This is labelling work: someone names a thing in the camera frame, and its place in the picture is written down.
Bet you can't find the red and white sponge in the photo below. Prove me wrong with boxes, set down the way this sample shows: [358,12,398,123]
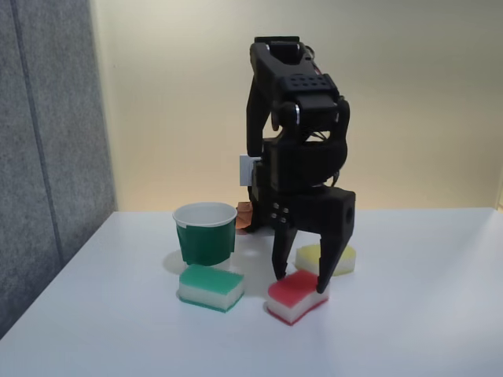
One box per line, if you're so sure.
[266,269,330,325]

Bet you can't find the yellow and white sponge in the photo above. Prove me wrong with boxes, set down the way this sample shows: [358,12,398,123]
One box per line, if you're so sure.
[295,243,358,278]

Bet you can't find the orange table clamp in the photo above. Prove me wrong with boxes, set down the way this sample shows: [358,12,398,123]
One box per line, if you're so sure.
[235,201,254,233]

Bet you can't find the white paper cup green band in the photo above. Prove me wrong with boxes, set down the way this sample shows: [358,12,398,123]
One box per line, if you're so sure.
[172,202,238,266]

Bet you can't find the green and white sponge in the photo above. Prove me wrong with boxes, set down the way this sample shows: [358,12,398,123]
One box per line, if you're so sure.
[178,263,245,314]

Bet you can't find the grey fabric partition panel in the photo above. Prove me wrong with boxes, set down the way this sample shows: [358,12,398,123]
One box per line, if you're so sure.
[0,0,119,339]

